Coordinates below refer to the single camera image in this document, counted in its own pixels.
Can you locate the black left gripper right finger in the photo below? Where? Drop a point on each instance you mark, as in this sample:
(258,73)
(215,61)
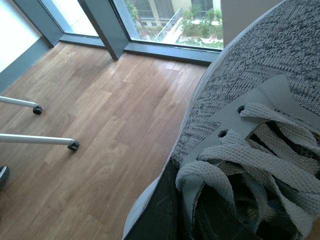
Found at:
(215,221)

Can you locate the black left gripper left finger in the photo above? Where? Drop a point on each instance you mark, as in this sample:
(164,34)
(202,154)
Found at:
(155,214)

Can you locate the grey sneaker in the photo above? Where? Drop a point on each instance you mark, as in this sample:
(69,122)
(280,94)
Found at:
(251,132)

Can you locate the black sneaker of bystander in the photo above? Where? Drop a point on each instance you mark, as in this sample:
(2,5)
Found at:
(4,175)

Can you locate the grey chair with white frame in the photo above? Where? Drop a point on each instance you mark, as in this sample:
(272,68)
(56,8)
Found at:
(36,130)

